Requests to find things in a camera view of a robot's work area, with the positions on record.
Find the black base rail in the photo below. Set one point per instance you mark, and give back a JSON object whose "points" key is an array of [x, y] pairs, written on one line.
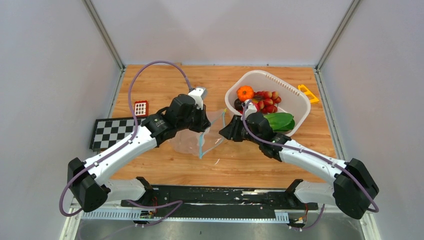
{"points": [[224, 203]]}

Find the red toy grape bunch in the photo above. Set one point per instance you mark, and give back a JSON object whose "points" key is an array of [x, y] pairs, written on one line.
{"points": [[267, 101]]}

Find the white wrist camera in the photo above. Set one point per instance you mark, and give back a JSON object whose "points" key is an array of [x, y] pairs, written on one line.
{"points": [[249, 108], [198, 94]]}

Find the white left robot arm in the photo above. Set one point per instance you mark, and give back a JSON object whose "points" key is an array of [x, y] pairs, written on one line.
{"points": [[89, 180]]}

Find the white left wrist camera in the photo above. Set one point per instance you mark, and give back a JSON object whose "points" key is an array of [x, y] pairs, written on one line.
{"points": [[198, 94]]}

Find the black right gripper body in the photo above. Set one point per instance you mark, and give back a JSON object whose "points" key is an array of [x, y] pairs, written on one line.
{"points": [[245, 136]]}

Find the black white checkerboard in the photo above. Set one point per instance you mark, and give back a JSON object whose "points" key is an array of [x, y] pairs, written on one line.
{"points": [[108, 131]]}

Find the green toy bok choy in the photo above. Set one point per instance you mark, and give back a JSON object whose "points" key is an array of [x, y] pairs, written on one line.
{"points": [[281, 121]]}

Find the red toy window block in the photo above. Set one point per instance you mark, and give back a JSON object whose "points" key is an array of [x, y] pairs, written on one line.
{"points": [[141, 108]]}

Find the clear zip top bag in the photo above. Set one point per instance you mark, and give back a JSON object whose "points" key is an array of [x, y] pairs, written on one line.
{"points": [[199, 144]]}

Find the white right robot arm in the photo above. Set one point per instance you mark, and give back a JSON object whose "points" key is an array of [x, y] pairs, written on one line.
{"points": [[348, 184]]}

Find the yellow toy frame block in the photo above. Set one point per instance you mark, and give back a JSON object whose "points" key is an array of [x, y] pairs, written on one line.
{"points": [[313, 99]]}

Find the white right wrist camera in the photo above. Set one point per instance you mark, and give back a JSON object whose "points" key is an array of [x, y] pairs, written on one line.
{"points": [[249, 108]]}

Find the white plastic basket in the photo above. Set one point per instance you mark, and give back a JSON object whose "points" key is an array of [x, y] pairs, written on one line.
{"points": [[267, 89]]}

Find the orange toy pumpkin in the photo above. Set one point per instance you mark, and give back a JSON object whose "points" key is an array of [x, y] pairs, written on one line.
{"points": [[245, 93]]}

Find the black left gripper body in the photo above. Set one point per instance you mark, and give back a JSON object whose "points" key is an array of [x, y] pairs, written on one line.
{"points": [[196, 123]]}

